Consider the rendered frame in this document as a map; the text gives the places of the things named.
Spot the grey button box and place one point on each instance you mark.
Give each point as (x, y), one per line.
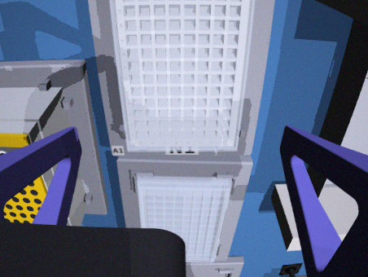
(292, 270)

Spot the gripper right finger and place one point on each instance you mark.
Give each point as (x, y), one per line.
(325, 255)

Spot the blue bench mat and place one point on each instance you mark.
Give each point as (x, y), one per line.
(306, 48)

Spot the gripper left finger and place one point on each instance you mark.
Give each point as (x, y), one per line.
(22, 166)

